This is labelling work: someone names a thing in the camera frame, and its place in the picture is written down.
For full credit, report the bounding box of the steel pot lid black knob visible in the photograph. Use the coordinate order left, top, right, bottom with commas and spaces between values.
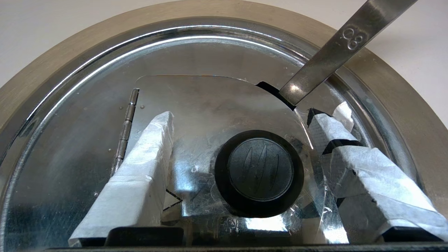
0, 24, 426, 245

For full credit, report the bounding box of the steel ladle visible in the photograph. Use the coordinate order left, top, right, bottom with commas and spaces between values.
279, 0, 419, 106

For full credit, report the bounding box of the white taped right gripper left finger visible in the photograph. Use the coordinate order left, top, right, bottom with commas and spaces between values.
68, 111, 175, 247

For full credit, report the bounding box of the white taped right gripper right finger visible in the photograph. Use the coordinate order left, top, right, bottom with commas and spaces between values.
307, 101, 448, 243

